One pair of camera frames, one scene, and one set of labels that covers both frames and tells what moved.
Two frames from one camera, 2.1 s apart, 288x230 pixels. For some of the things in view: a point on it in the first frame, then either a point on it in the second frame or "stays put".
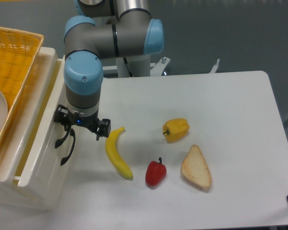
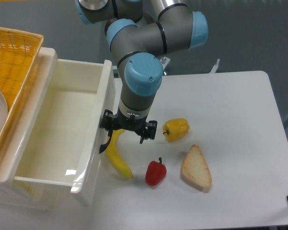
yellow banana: (112, 152) stays put
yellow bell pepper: (174, 129) stays put
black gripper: (62, 116) -> (110, 121)
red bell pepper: (155, 172) stays put
